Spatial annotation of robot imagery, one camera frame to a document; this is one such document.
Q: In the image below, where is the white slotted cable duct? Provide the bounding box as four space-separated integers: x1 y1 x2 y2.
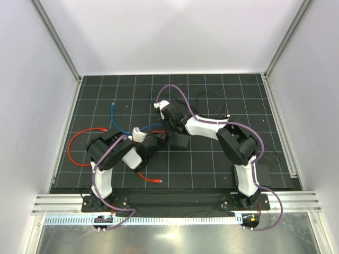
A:
44 214 243 226

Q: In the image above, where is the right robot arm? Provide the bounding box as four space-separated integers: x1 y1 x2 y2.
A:
154 100 260 210

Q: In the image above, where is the black network switch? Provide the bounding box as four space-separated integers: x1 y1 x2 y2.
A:
167 133 190 149

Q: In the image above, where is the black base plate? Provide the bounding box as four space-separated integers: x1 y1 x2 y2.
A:
82 189 270 216

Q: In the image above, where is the right aluminium frame post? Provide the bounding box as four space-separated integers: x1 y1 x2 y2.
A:
264 0 314 79

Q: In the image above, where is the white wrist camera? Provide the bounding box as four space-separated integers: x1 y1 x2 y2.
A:
132 127 147 143
154 100 170 110

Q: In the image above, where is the aluminium front rail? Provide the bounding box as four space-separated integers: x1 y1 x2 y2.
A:
31 191 322 215

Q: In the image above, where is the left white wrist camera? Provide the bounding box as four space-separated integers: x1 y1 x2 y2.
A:
132 127 147 143

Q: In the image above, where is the red ethernet cable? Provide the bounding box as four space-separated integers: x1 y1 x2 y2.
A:
68 128 108 167
137 129 166 185

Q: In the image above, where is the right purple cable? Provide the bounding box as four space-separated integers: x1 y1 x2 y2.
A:
156 84 284 232

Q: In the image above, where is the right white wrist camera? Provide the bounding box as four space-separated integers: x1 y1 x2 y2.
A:
154 100 170 110

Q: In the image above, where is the aluminium frame post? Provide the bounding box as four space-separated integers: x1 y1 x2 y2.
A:
30 0 81 83
264 0 314 79

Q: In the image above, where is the black flat block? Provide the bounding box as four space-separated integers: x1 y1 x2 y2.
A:
233 163 273 187

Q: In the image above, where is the blue ethernet cable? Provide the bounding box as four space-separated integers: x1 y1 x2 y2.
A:
110 102 165 135

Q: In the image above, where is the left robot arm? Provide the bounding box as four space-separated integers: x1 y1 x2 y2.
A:
86 128 168 212

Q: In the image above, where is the black grid mat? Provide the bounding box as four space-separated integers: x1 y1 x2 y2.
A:
51 74 301 193

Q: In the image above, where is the left aluminium frame post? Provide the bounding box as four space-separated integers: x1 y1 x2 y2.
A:
30 0 81 83

